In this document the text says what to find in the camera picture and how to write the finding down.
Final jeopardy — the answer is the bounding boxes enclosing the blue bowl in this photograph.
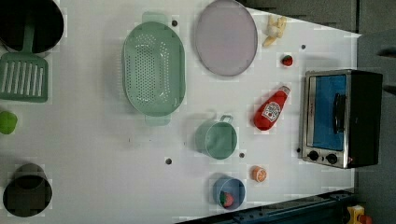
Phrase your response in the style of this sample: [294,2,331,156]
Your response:
[213,175,246,210]

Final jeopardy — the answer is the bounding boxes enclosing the yellow red toy object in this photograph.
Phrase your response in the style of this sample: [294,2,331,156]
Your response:
[347,205,373,224]

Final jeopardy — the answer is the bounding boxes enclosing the large black utensil pot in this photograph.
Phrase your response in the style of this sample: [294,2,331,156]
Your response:
[0,0,64,53]

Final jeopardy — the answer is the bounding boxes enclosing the black oven door handle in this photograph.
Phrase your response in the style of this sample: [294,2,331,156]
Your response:
[332,93,346,133]

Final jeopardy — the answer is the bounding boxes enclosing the green perforated colander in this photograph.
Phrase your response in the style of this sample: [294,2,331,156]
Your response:
[121,11,186,126]

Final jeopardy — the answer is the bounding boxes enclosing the strawberry toy in bowl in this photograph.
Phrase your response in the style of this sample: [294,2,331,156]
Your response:
[219,191,234,208]

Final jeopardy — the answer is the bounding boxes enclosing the red ketchup bottle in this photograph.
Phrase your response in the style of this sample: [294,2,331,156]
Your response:
[253,86,290,131]

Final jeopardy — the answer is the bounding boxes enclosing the small red strawberry toy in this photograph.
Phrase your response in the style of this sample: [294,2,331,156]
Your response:
[281,55,293,67]

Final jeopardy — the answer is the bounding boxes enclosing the black toaster oven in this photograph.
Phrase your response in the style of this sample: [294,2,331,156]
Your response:
[301,69,383,169]

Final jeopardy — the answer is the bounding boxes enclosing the green spatula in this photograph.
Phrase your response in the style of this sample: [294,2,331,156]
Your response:
[0,17,49,103]

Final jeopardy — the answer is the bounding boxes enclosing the lime green handle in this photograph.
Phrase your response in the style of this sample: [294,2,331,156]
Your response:
[0,111,18,134]

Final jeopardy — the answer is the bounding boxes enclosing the orange slice toy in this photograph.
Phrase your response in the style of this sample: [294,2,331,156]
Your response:
[251,166,267,183]

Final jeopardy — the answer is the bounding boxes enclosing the black cylinder holder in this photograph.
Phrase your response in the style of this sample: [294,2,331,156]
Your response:
[3,163,52,217]

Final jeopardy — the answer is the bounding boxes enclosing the lilac round plate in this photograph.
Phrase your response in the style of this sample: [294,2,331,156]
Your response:
[194,0,258,77]

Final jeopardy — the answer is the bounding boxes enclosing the green metal cup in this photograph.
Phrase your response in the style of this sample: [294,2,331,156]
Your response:
[194,115,237,160]

